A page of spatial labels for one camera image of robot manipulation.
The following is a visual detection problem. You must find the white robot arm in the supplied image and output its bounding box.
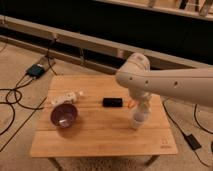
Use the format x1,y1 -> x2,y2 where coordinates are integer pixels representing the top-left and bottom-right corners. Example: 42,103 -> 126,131
115,53 -> 213,107

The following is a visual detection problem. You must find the orange carrot toy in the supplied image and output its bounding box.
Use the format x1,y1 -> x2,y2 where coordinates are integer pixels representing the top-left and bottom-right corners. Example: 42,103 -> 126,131
127,100 -> 136,108

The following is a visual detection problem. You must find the black rectangular block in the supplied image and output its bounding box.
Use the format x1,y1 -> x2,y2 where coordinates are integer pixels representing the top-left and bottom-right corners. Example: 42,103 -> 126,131
103,98 -> 123,107

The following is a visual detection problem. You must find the black power adapter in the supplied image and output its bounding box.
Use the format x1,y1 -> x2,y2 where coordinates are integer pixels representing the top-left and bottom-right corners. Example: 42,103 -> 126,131
184,134 -> 201,150

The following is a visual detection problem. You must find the wooden folding table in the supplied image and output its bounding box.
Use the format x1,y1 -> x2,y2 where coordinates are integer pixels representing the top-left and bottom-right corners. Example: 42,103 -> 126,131
29,74 -> 179,171

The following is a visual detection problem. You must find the purple bowl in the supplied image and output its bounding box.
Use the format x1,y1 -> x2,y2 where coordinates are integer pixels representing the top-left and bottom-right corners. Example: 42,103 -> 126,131
50,103 -> 78,128

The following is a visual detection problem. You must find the black power box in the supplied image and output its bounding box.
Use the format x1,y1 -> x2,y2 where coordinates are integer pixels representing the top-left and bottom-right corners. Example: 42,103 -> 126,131
26,64 -> 45,79

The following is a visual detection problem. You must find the black cable right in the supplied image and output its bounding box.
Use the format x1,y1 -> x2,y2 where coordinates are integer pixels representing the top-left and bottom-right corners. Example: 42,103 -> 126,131
162,97 -> 213,168

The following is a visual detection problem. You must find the black floor cables left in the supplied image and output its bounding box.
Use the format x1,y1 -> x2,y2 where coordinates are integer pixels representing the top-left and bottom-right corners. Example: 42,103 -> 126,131
0,36 -> 59,153

